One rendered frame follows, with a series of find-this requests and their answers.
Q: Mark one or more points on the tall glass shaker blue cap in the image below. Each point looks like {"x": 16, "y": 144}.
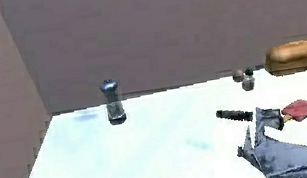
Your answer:
{"x": 113, "y": 103}

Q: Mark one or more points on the small glass shaker black cap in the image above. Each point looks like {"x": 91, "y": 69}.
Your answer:
{"x": 248, "y": 82}

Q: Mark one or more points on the small grey round ball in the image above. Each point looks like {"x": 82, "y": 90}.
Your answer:
{"x": 237, "y": 75}

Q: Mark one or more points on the brown bread loaf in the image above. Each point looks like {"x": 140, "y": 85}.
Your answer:
{"x": 293, "y": 56}

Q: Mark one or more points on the blue-grey crumpled metal object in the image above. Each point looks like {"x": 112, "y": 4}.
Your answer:
{"x": 282, "y": 155}

